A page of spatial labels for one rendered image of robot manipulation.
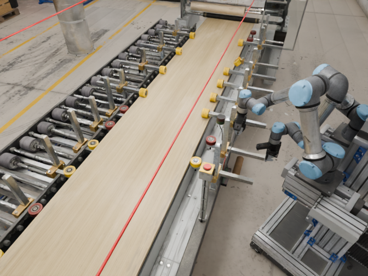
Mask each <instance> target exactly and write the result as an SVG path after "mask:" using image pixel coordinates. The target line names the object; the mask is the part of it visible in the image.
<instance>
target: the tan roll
mask: <svg viewBox="0 0 368 276"><path fill-rule="evenodd" d="M185 6H189V7H191V10H197V11H203V12H212V13H221V14H229V15H239V16H244V15H245V13H246V12H247V10H245V7H243V6H237V5H228V4H218V3H208V2H198V1H192V2H191V4H188V3H185ZM248 13H250V14H259V15H263V12H260V11H250V10H249V11H248Z"/></svg>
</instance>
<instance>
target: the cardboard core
mask: <svg viewBox="0 0 368 276"><path fill-rule="evenodd" d="M243 160H244V158H243V157H242V156H237V159H236V162H235V165H234V169H233V172H232V173H233V174H237V175H240V171H241V168H242V165H243Z"/></svg>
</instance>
